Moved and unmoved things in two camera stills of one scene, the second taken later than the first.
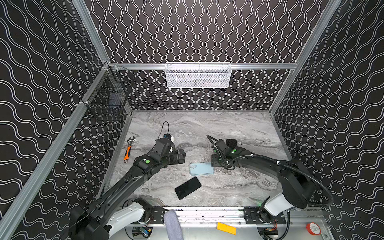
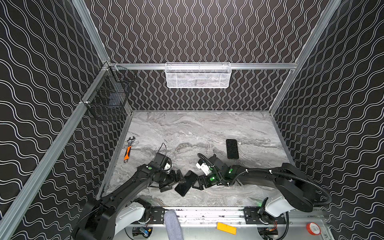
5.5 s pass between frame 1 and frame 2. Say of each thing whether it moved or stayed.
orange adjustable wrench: stayed
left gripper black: moved
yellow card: stayed
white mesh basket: stayed
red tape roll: stayed
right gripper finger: moved
